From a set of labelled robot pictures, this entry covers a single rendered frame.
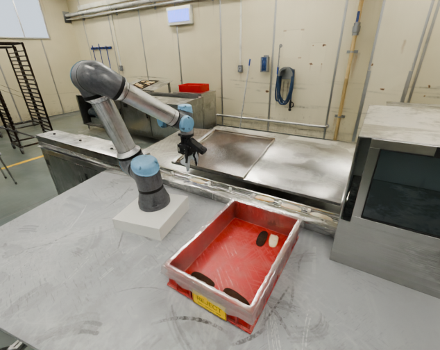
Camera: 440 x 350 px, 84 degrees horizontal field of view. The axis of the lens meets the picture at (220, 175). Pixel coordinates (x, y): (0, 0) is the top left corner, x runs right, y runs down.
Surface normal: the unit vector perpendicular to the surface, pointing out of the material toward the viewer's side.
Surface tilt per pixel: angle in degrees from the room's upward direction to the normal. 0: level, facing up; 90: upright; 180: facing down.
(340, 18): 90
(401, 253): 90
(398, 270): 90
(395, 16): 90
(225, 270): 0
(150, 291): 0
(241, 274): 0
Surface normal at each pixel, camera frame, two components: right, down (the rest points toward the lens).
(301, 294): -0.03, -0.90
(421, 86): -0.52, 0.40
